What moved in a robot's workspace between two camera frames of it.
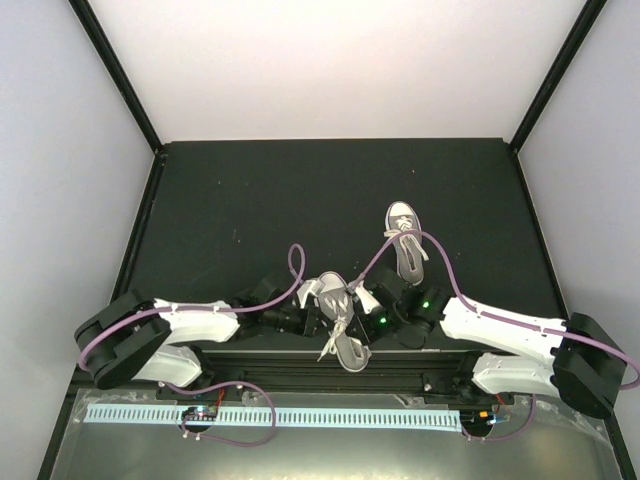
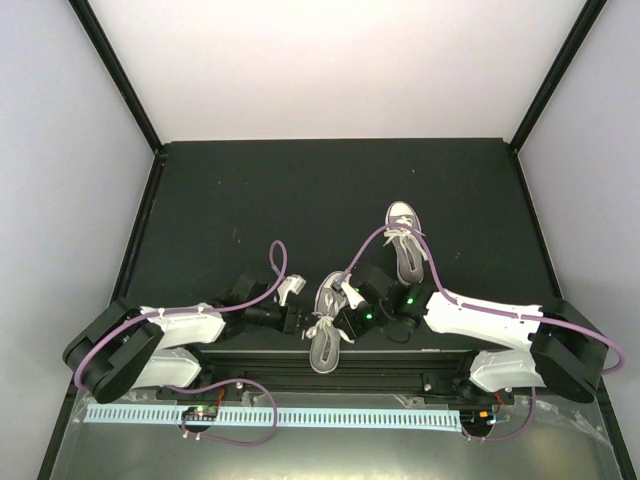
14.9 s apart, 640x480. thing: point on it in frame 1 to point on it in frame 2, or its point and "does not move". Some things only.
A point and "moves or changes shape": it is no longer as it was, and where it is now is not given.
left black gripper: [312, 312] to [292, 322]
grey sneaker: [335, 305] moves or changes shape
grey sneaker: [402, 217] does not move
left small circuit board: [205, 413] does not move
